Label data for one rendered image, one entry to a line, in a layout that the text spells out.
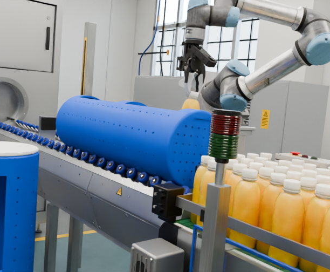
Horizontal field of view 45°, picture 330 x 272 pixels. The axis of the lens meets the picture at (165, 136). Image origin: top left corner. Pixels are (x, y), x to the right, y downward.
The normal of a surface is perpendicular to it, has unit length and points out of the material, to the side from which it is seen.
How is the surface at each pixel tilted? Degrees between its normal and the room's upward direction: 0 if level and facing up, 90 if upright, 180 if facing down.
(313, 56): 128
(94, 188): 71
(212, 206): 90
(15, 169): 90
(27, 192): 90
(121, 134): 81
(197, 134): 90
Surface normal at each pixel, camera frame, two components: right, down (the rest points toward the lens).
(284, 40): -0.81, 0.00
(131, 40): 0.58, 0.14
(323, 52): 0.00, 0.70
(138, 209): -0.70, -0.33
